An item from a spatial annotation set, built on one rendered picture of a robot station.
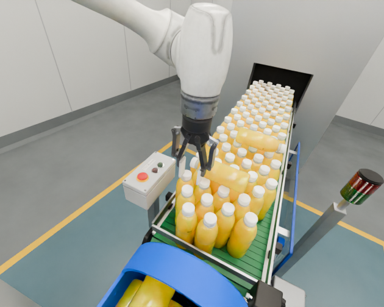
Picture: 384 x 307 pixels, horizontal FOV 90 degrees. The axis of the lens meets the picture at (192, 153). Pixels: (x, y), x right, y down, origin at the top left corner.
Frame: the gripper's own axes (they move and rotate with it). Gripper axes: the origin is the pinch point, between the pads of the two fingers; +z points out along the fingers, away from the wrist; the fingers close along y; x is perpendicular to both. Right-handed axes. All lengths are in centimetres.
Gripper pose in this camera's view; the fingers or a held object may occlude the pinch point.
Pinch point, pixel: (191, 171)
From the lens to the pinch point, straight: 60.2
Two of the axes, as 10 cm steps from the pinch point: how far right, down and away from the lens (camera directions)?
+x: 4.4, -5.4, 7.2
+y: 8.9, 3.4, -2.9
